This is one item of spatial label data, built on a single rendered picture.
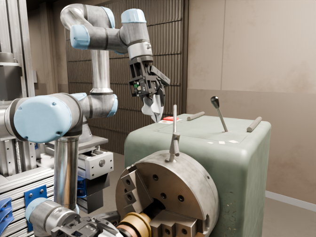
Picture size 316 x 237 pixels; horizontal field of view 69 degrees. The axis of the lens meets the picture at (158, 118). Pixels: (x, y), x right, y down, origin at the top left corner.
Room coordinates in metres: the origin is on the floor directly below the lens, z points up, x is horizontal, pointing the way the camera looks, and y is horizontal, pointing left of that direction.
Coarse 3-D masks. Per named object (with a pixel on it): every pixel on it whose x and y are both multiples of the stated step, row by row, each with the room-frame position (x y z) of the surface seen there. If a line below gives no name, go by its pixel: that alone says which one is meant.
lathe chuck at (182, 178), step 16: (144, 160) 0.64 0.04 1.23; (160, 160) 0.63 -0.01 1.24; (176, 160) 0.64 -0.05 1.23; (144, 176) 0.63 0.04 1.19; (160, 176) 0.61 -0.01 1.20; (176, 176) 0.58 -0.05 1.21; (192, 176) 0.60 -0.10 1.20; (160, 192) 0.61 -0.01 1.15; (176, 192) 0.58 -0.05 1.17; (192, 192) 0.55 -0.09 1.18; (208, 192) 0.60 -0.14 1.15; (160, 208) 0.70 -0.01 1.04; (176, 208) 0.58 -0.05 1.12; (192, 208) 0.55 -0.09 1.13; (208, 208) 0.57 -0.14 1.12; (208, 224) 0.56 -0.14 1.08
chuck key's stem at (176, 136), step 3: (174, 132) 0.64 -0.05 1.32; (174, 135) 0.62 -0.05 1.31; (177, 135) 0.62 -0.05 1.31; (174, 138) 0.62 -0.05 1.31; (177, 138) 0.62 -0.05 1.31; (171, 141) 0.63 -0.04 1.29; (171, 144) 0.63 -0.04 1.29; (171, 147) 0.63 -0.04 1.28; (171, 150) 0.63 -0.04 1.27; (171, 153) 0.63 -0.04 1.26; (174, 153) 0.63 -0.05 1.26; (171, 156) 0.63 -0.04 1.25; (171, 159) 0.63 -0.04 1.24
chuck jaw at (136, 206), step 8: (136, 168) 0.65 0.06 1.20; (128, 176) 0.62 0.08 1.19; (136, 176) 0.63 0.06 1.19; (128, 184) 0.62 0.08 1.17; (136, 184) 0.61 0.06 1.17; (144, 184) 0.63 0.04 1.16; (128, 192) 0.59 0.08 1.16; (136, 192) 0.59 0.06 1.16; (144, 192) 0.61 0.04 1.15; (128, 200) 0.59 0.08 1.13; (136, 200) 0.58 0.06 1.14; (144, 200) 0.60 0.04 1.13; (152, 200) 0.62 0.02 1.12; (128, 208) 0.57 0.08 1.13; (136, 208) 0.56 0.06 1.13; (144, 208) 0.58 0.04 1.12
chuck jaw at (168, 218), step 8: (160, 216) 0.56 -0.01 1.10; (168, 216) 0.56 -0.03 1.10; (176, 216) 0.56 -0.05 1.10; (184, 216) 0.56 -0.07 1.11; (152, 224) 0.53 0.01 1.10; (160, 224) 0.53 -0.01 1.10; (168, 224) 0.53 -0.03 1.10; (176, 224) 0.53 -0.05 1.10; (184, 224) 0.52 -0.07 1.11; (192, 224) 0.52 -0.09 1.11; (200, 224) 0.54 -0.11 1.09; (152, 232) 0.52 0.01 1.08; (160, 232) 0.53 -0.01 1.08; (168, 232) 0.53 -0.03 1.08; (176, 232) 0.53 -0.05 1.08; (184, 232) 0.52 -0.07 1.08; (192, 232) 0.52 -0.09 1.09; (200, 232) 0.54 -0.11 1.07
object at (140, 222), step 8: (128, 216) 0.54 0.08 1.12; (136, 216) 0.54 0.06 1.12; (144, 216) 0.55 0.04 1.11; (120, 224) 0.53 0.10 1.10; (128, 224) 0.51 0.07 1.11; (136, 224) 0.51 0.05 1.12; (144, 224) 0.52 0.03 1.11; (120, 232) 0.49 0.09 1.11; (128, 232) 0.49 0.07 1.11; (136, 232) 0.50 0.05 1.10; (144, 232) 0.51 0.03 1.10
